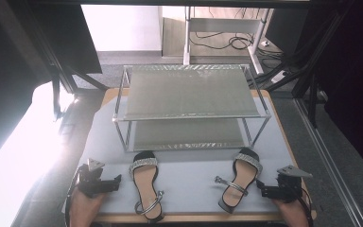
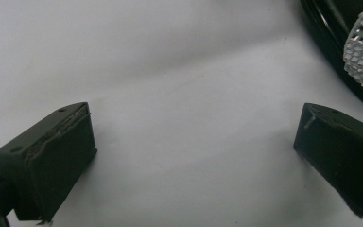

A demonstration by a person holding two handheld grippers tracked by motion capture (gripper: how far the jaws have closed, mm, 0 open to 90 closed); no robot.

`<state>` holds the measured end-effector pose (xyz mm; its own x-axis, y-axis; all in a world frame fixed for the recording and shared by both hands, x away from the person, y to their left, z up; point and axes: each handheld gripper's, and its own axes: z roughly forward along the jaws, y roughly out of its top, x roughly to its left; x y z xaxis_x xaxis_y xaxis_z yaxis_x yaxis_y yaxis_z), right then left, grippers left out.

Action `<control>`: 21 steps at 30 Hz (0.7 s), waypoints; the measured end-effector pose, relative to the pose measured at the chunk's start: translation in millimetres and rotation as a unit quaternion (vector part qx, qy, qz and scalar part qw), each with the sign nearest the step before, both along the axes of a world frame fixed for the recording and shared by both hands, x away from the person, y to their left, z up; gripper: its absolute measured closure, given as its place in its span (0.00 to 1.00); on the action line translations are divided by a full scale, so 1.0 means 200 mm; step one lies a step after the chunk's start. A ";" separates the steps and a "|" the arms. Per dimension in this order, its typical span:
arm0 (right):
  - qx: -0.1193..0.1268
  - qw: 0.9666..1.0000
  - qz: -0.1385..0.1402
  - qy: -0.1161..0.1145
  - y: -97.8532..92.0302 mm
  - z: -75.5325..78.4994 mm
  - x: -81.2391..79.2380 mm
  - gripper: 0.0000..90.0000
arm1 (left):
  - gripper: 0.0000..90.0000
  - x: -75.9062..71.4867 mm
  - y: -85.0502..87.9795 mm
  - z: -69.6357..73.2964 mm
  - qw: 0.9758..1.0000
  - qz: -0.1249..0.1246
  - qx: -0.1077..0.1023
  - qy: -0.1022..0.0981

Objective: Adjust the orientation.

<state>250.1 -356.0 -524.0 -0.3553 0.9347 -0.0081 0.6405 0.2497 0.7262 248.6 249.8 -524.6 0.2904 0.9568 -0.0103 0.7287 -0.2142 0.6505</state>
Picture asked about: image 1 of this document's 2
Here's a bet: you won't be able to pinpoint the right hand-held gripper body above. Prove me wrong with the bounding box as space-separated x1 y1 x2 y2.
276 165 314 203

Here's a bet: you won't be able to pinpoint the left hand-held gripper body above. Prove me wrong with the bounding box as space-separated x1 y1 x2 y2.
77 157 108 199

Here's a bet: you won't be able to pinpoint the silver block heel sandal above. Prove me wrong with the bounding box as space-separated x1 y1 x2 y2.
214 147 264 214
129 150 165 224

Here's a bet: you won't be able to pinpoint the metal two-tier shoe rack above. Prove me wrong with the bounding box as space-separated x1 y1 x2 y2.
112 63 272 153

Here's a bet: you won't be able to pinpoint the person's right hand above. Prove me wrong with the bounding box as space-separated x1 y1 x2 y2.
272 198 310 227

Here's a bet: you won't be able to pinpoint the light grey table mat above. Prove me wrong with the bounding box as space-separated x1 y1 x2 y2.
60 94 297 216

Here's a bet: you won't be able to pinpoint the black curtain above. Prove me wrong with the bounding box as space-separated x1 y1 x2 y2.
291 0 363 176

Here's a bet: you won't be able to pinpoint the dark panel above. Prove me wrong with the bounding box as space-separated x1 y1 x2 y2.
264 8 311 56

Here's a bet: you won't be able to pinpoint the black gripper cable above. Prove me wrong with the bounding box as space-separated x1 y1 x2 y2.
299 185 315 227

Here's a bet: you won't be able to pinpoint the aluminium floor rail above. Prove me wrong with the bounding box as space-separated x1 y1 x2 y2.
293 97 363 227

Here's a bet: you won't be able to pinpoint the black metal stand frame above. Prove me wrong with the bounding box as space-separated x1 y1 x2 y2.
27 18 110 122

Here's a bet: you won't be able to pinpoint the black floor cables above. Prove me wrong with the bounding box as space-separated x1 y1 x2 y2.
188 29 286 62

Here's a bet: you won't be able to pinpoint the white metal desk frame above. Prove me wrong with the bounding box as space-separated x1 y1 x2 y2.
182 6 272 75

